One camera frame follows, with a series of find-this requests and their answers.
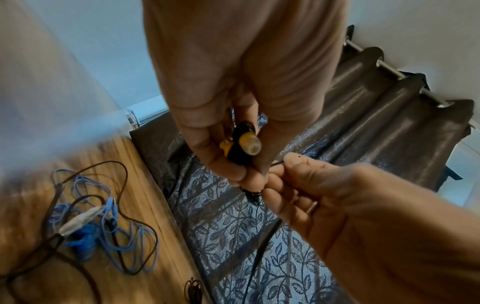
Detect black cable with yellow plug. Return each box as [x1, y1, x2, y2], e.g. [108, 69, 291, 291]
[218, 120, 287, 304]

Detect metal curtain rod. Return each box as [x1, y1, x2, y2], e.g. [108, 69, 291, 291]
[342, 25, 476, 129]

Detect person's right hand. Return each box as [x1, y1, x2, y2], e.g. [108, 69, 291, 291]
[261, 151, 380, 253]

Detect person's right forearm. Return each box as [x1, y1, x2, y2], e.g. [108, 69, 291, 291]
[318, 163, 480, 304]

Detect person's left hand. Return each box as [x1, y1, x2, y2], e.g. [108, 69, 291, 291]
[141, 0, 351, 192]

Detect blue cable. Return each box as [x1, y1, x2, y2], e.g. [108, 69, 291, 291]
[47, 168, 162, 275]

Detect black earphones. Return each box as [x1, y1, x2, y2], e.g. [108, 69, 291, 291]
[0, 160, 159, 304]
[183, 276, 205, 304]

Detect white window frame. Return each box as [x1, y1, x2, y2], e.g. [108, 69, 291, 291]
[124, 94, 171, 129]

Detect dark leaf-patterned curtain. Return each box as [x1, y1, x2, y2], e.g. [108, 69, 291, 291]
[129, 46, 476, 304]

